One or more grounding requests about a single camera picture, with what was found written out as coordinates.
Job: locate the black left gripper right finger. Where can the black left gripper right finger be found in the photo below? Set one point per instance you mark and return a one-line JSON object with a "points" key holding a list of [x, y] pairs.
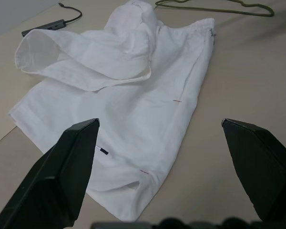
{"points": [[264, 171]]}

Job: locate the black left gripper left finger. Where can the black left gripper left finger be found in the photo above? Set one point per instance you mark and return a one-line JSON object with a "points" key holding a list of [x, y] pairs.
{"points": [[50, 181]]}

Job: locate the white shirt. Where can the white shirt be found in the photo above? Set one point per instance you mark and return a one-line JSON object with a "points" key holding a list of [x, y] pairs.
{"points": [[133, 107]]}

